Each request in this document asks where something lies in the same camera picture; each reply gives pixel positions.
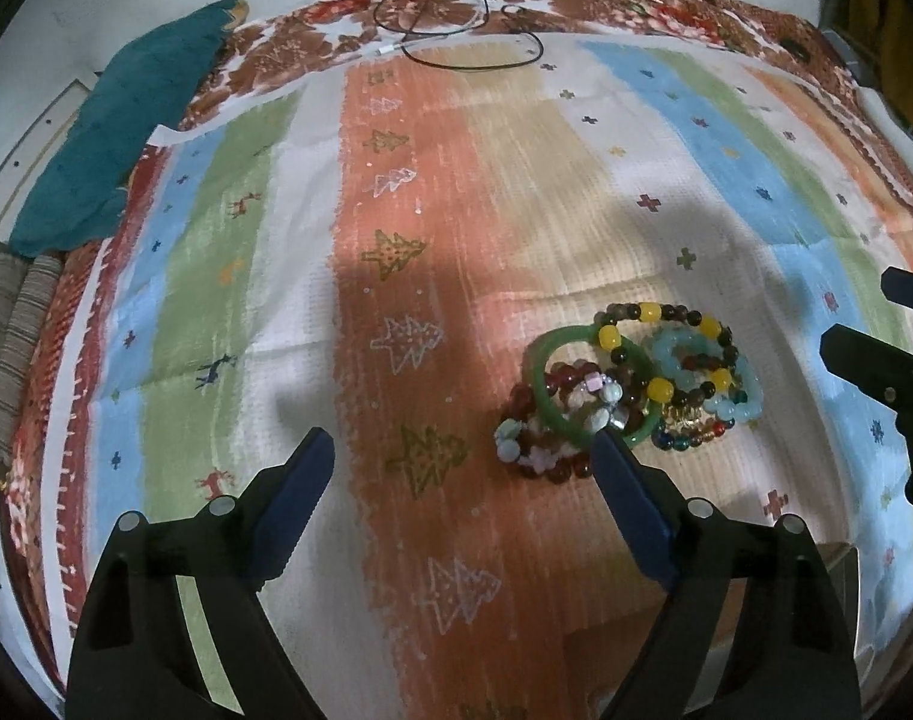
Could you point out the striped grey pillow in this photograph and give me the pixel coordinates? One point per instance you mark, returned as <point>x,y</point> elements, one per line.
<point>27,288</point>

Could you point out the teal towel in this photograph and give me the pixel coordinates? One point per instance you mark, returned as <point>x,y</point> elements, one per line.
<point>149,83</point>

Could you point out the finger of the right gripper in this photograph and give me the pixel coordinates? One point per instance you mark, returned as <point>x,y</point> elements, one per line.
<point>897,286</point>
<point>879,370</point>

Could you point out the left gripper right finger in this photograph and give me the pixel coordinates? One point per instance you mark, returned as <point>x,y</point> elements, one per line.
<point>641,501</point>

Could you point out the striped colourful blanket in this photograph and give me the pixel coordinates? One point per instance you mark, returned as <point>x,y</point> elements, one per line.
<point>456,329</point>

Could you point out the green jade bangle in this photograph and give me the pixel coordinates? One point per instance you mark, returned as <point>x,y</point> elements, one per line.
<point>536,356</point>

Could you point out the brown floral bed sheet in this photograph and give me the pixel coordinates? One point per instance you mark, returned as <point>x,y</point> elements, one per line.
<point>576,0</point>

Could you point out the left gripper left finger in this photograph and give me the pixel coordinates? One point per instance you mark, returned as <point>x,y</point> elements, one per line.
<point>279,503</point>

